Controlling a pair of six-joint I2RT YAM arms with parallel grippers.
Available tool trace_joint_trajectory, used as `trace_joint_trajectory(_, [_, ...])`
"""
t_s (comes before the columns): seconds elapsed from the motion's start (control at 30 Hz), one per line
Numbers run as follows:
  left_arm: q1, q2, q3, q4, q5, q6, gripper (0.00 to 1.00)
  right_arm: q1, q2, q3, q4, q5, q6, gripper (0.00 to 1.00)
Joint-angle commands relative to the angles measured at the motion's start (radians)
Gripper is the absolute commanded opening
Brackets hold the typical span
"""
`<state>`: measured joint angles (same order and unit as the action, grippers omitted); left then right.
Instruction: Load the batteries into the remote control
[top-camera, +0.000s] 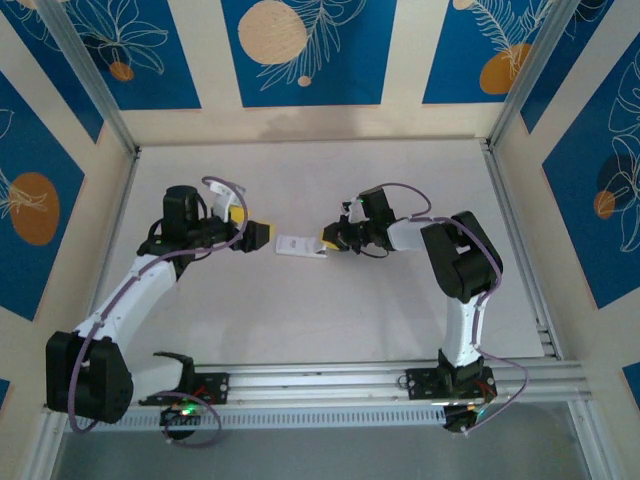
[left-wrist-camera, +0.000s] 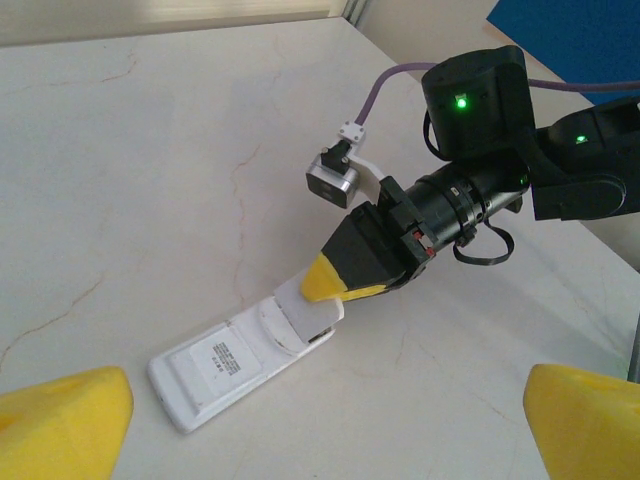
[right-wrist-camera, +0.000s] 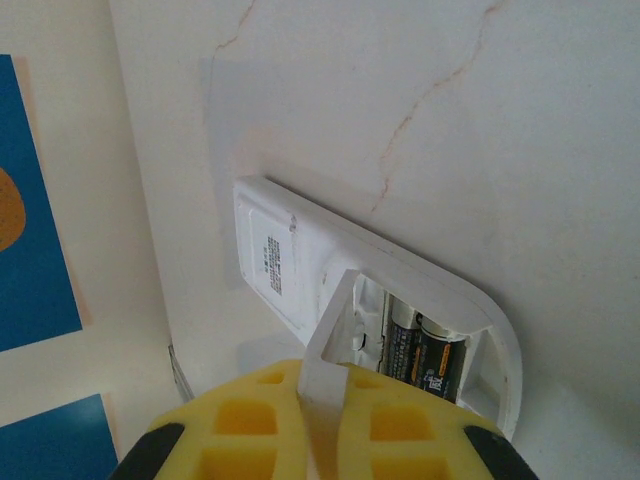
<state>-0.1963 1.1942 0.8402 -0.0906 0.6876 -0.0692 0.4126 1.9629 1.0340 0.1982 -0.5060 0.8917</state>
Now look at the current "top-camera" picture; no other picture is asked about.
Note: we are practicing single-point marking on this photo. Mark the black controller board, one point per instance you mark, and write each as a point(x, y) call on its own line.
point(457, 422)
point(175, 415)

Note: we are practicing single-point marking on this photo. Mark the aluminium table side rail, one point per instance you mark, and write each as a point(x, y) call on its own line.
point(504, 200)
point(126, 190)

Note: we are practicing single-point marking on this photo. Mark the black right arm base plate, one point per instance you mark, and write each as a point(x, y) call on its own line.
point(420, 382)

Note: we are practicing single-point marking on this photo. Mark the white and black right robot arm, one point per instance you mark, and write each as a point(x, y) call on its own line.
point(460, 330)

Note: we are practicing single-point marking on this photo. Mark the aluminium upright post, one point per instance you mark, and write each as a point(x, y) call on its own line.
point(540, 60)
point(90, 65)

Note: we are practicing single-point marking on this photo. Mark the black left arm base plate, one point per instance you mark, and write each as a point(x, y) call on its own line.
point(217, 387)

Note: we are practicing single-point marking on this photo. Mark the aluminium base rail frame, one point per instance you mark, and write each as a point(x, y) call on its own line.
point(320, 380)

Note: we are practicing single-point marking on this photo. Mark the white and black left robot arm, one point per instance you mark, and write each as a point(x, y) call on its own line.
point(135, 300)

